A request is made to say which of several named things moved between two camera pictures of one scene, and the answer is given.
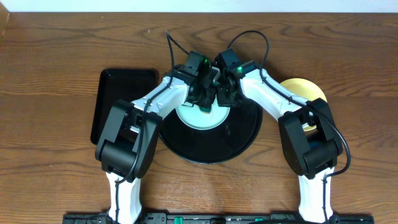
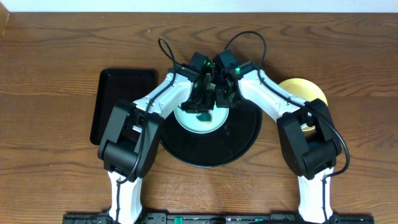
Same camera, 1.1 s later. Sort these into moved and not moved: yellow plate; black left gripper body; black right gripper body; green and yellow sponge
Moved: green and yellow sponge
Not moved: yellow plate; black left gripper body; black right gripper body
